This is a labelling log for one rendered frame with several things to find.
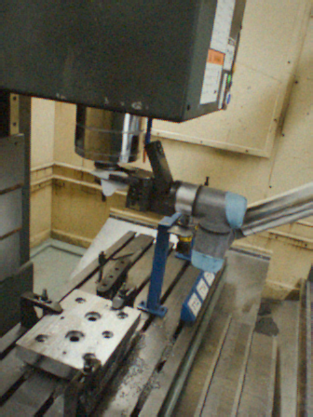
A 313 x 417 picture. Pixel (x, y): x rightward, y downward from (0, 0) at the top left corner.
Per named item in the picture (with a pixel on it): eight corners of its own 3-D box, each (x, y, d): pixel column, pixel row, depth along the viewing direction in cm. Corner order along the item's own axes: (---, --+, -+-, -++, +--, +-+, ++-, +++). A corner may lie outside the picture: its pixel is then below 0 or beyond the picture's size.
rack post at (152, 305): (168, 309, 134) (181, 233, 123) (163, 317, 129) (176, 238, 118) (142, 301, 137) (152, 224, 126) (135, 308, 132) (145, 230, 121)
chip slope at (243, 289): (259, 300, 199) (271, 255, 190) (238, 396, 138) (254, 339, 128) (105, 253, 224) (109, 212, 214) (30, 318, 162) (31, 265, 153)
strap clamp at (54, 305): (63, 333, 116) (65, 291, 110) (57, 340, 113) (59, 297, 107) (27, 319, 119) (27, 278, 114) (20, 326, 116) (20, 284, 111)
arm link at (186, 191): (195, 189, 83) (204, 180, 90) (175, 183, 84) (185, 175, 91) (188, 221, 86) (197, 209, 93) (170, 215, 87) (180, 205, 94)
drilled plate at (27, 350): (139, 324, 118) (141, 311, 116) (94, 390, 92) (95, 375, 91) (74, 302, 124) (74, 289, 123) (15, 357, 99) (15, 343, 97)
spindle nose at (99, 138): (98, 144, 101) (102, 97, 97) (152, 156, 96) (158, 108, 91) (59, 153, 88) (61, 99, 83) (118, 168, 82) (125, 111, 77)
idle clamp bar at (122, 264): (130, 273, 153) (131, 259, 151) (105, 309, 129) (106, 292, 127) (118, 270, 154) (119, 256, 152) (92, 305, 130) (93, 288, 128)
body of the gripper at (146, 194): (121, 207, 90) (170, 221, 87) (126, 171, 87) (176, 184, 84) (134, 198, 97) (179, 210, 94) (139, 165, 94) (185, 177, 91)
